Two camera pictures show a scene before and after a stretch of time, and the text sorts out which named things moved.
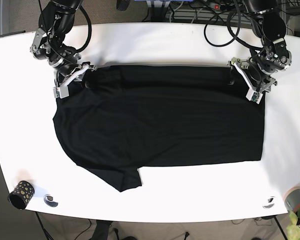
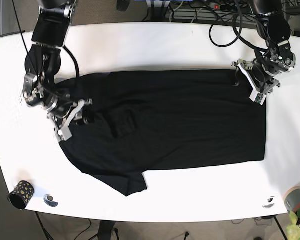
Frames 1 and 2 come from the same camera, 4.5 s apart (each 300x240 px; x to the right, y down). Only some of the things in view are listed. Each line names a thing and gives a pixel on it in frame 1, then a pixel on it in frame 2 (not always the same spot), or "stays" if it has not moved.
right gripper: [66, 72] -> [77, 112]
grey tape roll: [294, 196] stays
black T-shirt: [120, 117] stays
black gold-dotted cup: [22, 194] stays
